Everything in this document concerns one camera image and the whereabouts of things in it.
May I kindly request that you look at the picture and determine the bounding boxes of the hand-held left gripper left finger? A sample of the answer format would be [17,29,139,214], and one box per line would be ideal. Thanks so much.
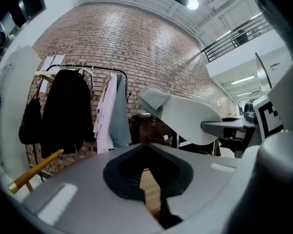
[21,142,167,234]

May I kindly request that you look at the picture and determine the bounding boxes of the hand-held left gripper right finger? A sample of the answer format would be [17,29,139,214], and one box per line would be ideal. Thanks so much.
[146,142,244,230]

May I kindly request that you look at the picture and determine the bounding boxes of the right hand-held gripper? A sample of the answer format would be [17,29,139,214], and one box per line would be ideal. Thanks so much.
[201,95,284,158]

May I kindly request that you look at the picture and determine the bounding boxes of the grey white slipper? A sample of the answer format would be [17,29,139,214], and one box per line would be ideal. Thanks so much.
[138,86,223,146]

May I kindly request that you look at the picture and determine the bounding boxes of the brown leather bag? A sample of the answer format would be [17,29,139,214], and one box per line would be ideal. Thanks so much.
[130,113,178,146]

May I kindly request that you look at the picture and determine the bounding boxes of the lavender garment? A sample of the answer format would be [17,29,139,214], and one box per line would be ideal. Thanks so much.
[92,73,118,155]

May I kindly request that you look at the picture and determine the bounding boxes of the black coat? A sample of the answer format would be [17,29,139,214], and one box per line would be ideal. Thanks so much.
[40,68,95,159]

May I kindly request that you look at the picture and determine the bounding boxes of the grey-teal t-shirt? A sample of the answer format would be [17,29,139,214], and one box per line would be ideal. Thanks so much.
[108,73,133,149]

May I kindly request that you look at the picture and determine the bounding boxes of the black hanging bag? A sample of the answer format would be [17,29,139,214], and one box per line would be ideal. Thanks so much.
[18,91,43,145]

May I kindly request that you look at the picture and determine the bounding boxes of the black balcony railing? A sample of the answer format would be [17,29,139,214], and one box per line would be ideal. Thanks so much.
[201,13,273,63]

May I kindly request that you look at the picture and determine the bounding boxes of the white panel board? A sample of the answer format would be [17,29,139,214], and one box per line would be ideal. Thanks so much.
[0,44,42,180]

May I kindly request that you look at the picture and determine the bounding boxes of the wooden clothes hanger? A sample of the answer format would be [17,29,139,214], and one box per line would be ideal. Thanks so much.
[33,68,62,83]

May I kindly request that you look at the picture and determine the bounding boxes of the person's torso clothing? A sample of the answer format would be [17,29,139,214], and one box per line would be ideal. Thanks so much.
[246,0,293,59]

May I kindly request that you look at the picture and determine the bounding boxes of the black clothes rack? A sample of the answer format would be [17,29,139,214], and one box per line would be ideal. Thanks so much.
[26,63,130,180]

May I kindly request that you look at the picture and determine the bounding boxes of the round ceiling lamp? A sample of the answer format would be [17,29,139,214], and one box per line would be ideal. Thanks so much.
[186,0,200,11]

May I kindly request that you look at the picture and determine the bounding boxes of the white paper sheets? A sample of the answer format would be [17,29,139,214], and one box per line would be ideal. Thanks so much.
[38,54,66,94]

